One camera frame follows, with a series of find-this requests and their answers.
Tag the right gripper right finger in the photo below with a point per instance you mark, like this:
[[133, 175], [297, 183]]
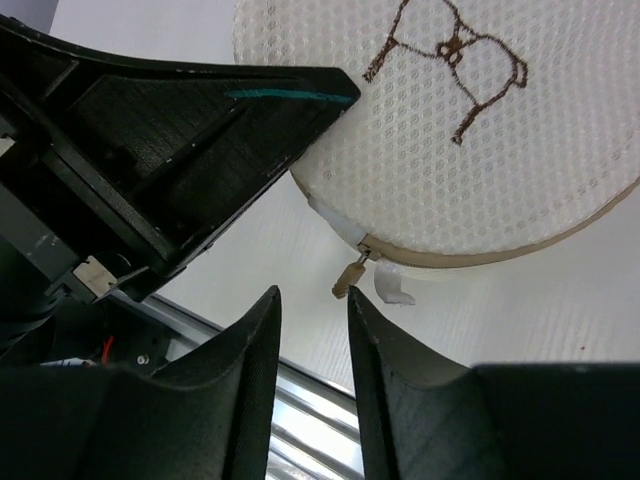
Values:
[[424, 416]]

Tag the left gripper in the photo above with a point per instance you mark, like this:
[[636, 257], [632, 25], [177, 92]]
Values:
[[30, 280]]

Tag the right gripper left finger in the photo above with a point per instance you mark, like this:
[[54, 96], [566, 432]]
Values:
[[206, 415]]

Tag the aluminium mounting rail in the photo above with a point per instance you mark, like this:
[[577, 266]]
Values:
[[314, 430]]

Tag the white mesh laundry bag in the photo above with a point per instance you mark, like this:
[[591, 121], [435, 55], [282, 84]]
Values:
[[485, 130]]

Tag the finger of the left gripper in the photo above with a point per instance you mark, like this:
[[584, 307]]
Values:
[[122, 171]]

